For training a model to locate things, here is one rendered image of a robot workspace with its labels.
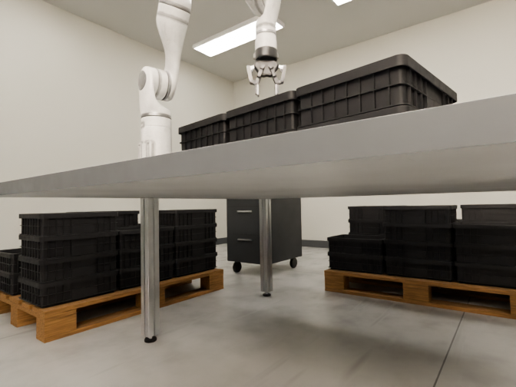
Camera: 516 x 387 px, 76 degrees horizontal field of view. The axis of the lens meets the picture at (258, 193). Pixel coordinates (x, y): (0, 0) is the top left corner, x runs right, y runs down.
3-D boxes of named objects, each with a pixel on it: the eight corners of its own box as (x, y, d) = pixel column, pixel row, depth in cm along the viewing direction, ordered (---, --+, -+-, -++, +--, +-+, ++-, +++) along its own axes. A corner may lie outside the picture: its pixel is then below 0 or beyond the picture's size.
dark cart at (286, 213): (266, 279, 278) (263, 171, 281) (226, 272, 305) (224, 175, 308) (302, 267, 327) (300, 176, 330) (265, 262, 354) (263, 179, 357)
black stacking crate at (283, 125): (293, 133, 91) (292, 91, 91) (224, 147, 112) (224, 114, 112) (364, 148, 118) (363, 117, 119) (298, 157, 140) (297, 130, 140)
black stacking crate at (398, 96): (405, 108, 69) (404, 54, 70) (294, 132, 90) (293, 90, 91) (459, 134, 97) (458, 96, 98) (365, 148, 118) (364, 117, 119)
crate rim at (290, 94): (292, 97, 91) (292, 89, 91) (223, 119, 112) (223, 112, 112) (364, 121, 119) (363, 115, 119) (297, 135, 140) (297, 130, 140)
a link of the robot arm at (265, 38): (278, 60, 121) (278, 44, 121) (279, 45, 110) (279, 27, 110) (253, 61, 121) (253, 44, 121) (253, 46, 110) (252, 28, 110)
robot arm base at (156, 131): (153, 171, 97) (153, 114, 98) (134, 173, 103) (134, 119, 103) (178, 173, 105) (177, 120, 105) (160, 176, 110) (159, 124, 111)
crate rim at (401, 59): (405, 62, 69) (404, 51, 70) (292, 97, 91) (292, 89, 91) (458, 102, 98) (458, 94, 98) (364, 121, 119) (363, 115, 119)
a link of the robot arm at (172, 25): (196, 15, 99) (167, 3, 92) (176, 105, 107) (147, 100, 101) (182, 13, 105) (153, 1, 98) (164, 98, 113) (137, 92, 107)
